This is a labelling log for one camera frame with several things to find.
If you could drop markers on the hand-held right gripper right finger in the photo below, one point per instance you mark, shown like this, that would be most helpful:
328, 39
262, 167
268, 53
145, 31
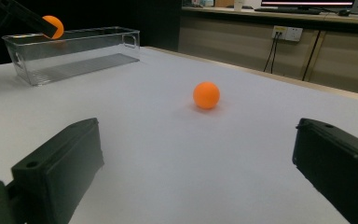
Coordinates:
335, 168

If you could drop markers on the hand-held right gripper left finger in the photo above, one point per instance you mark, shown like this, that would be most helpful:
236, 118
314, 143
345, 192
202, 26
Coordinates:
59, 165

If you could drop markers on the orange ping-pong ball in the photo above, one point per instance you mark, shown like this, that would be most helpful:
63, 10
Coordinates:
206, 95
57, 26

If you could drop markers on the clear plastic storage box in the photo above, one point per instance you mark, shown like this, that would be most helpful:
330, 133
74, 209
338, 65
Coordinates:
74, 62

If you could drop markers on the dark curtain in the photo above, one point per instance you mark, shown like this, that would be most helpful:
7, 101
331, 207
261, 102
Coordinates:
105, 15

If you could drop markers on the black computer mouse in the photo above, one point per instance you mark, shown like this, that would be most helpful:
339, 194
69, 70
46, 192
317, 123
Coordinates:
343, 12

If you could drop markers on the wooden desk with monitors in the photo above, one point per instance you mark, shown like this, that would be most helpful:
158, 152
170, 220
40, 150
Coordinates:
292, 17

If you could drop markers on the black keyboard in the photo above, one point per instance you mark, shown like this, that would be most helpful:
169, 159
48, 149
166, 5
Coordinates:
287, 11

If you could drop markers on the computer monitor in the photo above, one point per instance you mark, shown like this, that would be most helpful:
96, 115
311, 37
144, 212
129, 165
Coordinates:
307, 2

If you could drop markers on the white cup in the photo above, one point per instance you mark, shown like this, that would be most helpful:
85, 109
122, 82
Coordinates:
238, 5

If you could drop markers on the white wall socket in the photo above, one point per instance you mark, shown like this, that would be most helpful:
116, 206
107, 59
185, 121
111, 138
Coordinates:
287, 33

